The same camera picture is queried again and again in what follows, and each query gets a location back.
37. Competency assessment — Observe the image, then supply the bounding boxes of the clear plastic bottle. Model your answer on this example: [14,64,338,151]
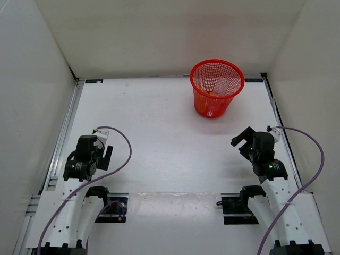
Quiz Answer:
[213,76,229,110]

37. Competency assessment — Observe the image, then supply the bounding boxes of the orange juice bottle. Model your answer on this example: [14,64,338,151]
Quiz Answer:
[197,84,217,97]

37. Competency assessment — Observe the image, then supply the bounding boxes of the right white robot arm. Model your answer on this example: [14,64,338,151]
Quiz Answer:
[231,126,325,254]

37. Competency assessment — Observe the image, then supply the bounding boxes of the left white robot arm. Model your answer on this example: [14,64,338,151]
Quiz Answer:
[36,129,113,254]

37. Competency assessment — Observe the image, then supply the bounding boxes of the red mesh plastic bin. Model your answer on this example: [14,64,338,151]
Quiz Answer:
[190,59,245,118]

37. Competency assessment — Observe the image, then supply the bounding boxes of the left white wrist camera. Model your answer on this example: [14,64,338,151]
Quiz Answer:
[92,128,109,147]

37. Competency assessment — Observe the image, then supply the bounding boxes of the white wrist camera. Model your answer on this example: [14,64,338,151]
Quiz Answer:
[266,126,281,143]
[92,128,109,147]

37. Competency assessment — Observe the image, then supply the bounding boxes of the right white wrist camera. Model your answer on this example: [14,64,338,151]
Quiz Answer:
[266,126,281,143]

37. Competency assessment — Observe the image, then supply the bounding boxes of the right aluminium frame rail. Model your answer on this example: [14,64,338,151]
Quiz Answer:
[260,73,306,193]

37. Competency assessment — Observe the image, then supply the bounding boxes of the aluminium frame rail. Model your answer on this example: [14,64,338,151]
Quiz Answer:
[260,73,306,193]
[12,78,85,254]

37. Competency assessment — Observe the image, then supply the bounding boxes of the left aluminium frame rail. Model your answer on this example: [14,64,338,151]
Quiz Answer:
[12,78,85,254]

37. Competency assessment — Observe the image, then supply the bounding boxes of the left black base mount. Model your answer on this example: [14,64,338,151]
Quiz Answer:
[95,193,129,224]

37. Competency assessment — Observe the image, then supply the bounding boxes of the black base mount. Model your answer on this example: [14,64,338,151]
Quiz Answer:
[95,193,129,224]
[216,193,259,225]

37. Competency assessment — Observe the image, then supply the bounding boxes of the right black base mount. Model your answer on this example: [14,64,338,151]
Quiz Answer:
[216,193,259,225]

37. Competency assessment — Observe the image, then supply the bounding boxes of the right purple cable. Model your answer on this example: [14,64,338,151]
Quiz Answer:
[257,126,325,255]

